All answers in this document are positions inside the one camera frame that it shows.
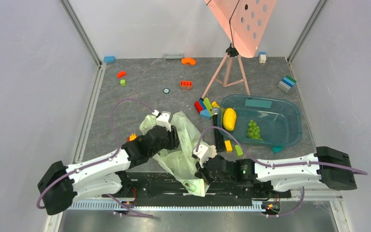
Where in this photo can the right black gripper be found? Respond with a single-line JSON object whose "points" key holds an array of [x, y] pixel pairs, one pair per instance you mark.
{"points": [[206, 169]]}

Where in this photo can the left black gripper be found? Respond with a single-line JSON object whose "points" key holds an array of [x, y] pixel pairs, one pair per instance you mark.
{"points": [[174, 139]]}

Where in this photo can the green avocado plastic bag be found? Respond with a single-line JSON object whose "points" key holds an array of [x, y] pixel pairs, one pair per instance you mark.
{"points": [[179, 162]]}

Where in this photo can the green fake fruit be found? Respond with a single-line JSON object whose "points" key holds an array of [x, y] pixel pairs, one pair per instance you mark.
{"points": [[253, 130]]}

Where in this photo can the yellow fake mango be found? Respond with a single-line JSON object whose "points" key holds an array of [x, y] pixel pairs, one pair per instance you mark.
{"points": [[229, 119]]}

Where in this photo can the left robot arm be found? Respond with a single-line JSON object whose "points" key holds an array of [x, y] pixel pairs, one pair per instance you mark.
{"points": [[62, 185]]}

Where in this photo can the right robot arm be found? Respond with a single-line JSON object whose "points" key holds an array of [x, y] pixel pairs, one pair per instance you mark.
{"points": [[326, 167]]}

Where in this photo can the yellow wooden block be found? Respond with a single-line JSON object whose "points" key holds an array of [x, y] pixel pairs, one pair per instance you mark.
{"points": [[228, 146]]}

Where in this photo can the green wooden block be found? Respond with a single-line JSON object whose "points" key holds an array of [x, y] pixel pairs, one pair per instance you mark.
{"points": [[239, 151]]}

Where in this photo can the black microphone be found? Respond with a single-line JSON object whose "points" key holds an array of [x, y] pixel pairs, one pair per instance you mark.
{"points": [[218, 137]]}

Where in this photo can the orange yellow toy car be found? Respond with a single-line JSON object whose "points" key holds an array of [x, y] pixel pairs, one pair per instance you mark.
{"points": [[132, 137]]}

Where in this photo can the red small block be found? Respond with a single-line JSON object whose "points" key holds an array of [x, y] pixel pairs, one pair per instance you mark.
{"points": [[198, 106]]}

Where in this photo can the blue lego block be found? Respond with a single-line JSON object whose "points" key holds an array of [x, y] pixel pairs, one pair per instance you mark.
{"points": [[206, 114]]}

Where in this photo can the long green block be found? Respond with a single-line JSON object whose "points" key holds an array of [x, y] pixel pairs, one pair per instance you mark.
{"points": [[207, 104]]}

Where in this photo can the red lego brick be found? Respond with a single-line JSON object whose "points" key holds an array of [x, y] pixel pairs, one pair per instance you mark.
{"points": [[186, 85]]}

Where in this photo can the yellow triangular block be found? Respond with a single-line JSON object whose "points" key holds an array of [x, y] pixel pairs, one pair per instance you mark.
{"points": [[215, 105]]}

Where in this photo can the teal small block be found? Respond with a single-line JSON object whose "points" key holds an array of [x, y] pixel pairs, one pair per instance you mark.
{"points": [[277, 149]]}

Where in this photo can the teal plastic tub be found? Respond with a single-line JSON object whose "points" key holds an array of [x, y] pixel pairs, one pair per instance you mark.
{"points": [[279, 120]]}

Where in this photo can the small green cube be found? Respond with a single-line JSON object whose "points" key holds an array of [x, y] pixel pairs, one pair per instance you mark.
{"points": [[123, 82]]}

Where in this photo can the red arch block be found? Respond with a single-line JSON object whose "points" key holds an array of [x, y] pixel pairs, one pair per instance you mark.
{"points": [[121, 74]]}

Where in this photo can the orange curved block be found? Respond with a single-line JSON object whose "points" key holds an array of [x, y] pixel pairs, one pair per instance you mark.
{"points": [[188, 61]]}

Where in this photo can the blue lego brick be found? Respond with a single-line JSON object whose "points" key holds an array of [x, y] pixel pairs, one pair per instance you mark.
{"points": [[109, 59]]}

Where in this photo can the pink tripod stand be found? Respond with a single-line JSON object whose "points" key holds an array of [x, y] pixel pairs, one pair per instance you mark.
{"points": [[230, 53]]}

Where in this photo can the grey blue green brick stack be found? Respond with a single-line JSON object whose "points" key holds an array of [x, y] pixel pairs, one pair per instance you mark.
{"points": [[286, 83]]}

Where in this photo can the white blue small brick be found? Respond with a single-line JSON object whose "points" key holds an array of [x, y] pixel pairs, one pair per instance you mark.
{"points": [[262, 57]]}

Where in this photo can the pink perforated panel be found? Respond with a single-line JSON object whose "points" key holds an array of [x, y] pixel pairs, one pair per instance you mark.
{"points": [[243, 21]]}

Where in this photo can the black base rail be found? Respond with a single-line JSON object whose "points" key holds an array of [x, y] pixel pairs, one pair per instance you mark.
{"points": [[162, 189]]}

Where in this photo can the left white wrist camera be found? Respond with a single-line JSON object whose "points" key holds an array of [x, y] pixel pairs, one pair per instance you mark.
{"points": [[163, 119]]}

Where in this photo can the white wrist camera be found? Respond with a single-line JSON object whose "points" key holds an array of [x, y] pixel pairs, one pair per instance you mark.
{"points": [[202, 153], [163, 119]]}

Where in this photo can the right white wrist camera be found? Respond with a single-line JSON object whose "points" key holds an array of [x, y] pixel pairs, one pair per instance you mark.
{"points": [[202, 153]]}

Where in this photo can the grey metal handle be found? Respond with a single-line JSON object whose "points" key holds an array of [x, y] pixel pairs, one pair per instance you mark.
{"points": [[170, 57]]}

